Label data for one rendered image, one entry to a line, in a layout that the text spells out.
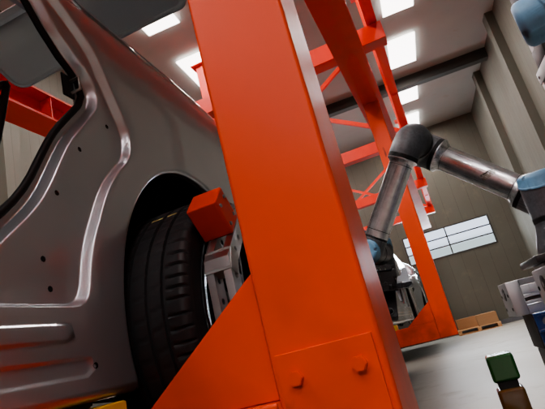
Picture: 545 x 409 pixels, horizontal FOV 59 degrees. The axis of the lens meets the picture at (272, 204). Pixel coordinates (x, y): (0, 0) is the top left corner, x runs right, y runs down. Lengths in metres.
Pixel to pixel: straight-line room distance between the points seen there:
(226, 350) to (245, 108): 0.37
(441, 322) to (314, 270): 4.20
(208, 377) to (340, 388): 0.20
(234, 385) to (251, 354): 0.05
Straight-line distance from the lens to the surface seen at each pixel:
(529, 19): 0.84
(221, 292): 1.06
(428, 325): 4.88
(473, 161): 1.69
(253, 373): 0.74
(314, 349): 0.69
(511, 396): 0.86
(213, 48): 0.87
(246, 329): 0.74
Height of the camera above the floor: 0.74
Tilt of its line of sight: 17 degrees up
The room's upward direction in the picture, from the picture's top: 14 degrees counter-clockwise
